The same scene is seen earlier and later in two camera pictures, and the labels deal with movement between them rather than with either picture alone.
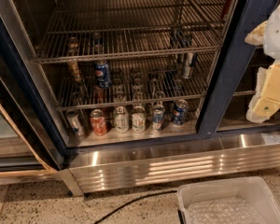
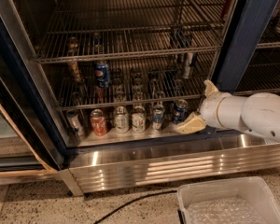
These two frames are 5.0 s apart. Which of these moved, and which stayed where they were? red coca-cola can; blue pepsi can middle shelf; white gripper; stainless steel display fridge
Moved: white gripper
Stayed: blue pepsi can middle shelf; stainless steel display fridge; red coca-cola can
